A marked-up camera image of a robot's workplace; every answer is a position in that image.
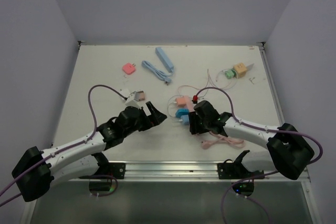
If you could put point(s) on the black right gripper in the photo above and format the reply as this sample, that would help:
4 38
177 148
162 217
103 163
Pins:
194 127

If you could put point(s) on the brown pink USB charger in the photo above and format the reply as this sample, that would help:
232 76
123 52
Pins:
140 96

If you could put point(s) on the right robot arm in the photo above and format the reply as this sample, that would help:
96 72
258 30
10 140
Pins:
285 150

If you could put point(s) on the green charger plug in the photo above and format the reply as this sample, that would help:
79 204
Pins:
230 73

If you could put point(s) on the salmon pink charger plug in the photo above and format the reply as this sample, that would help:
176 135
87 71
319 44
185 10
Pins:
181 101

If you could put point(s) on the light blue power strip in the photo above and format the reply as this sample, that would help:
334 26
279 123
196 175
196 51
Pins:
165 60

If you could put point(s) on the aluminium front rail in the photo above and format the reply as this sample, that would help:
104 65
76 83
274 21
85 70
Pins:
144 170

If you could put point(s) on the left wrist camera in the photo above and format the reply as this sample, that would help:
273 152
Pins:
133 101

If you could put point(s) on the white USB charger plug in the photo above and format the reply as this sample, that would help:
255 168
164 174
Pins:
126 93

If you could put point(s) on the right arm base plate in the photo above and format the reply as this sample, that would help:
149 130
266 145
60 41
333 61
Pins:
235 171

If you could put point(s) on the light blue charger plug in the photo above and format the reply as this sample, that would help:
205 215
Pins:
184 119

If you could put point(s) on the yellow cube socket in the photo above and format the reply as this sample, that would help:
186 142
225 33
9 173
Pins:
240 70

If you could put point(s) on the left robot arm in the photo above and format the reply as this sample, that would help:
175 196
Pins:
38 171

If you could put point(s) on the blue cube socket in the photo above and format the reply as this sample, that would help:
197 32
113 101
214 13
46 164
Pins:
181 112

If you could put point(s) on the pink adapter plug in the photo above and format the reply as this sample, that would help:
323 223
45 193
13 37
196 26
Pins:
129 68

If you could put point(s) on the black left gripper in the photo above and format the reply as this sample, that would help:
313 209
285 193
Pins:
157 116

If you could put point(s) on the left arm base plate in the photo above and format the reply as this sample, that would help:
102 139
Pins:
115 169

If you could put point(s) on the pink power strip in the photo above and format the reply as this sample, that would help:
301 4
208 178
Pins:
189 104

